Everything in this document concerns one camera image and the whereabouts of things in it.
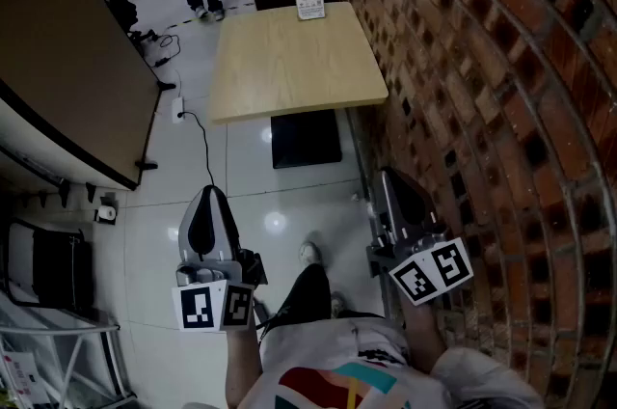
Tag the person's white shoe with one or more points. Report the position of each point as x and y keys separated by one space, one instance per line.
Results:
x=337 y=305
x=310 y=253

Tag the light wooden table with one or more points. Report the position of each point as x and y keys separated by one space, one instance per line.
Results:
x=294 y=64

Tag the brown partition board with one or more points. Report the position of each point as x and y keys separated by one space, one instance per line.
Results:
x=67 y=50

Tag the pink and white paper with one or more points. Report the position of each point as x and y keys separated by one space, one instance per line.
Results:
x=21 y=375

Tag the white metal rack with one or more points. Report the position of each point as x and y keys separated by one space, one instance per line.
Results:
x=72 y=349

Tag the person's black trouser leg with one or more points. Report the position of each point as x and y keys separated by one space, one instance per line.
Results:
x=308 y=296

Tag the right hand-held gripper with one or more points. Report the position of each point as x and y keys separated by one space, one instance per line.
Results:
x=434 y=272

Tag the person's left forearm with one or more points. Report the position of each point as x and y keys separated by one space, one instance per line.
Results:
x=243 y=363

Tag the person's white printed t-shirt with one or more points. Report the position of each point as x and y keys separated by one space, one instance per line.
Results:
x=347 y=373

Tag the black folding chair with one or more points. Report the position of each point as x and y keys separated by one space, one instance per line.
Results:
x=58 y=264

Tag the black table base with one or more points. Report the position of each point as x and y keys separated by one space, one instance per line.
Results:
x=306 y=139

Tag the white power strip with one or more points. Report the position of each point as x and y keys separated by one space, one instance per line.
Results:
x=178 y=110

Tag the person's right forearm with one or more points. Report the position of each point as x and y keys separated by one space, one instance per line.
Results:
x=424 y=339

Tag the white paper roll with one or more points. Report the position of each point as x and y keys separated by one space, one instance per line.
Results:
x=107 y=213

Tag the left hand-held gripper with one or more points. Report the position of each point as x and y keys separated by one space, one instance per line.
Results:
x=208 y=274

